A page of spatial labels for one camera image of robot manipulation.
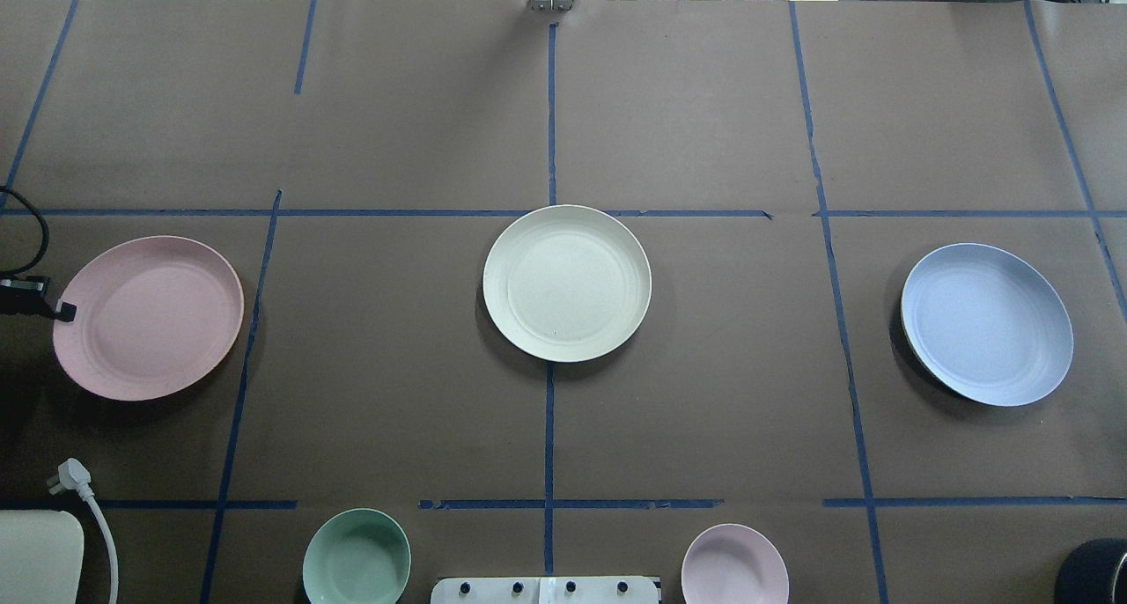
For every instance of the cream toaster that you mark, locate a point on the cream toaster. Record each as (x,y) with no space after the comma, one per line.
(41,556)

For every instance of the dark blue saucepan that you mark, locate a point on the dark blue saucepan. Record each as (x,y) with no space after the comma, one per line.
(1095,572)

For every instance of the blue plate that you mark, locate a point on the blue plate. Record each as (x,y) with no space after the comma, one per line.
(986,324)

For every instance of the green bowl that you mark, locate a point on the green bowl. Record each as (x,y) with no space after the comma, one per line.
(361,555)

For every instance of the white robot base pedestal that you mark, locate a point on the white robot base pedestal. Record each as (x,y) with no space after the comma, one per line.
(548,589)

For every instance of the pink plate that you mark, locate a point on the pink plate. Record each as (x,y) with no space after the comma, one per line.
(153,316)

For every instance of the pink bowl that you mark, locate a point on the pink bowl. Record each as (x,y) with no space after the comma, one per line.
(731,563)

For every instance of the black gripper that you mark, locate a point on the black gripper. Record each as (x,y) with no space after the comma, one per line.
(35,302)

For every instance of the cream white plate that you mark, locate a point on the cream white plate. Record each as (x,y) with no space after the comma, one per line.
(567,283)

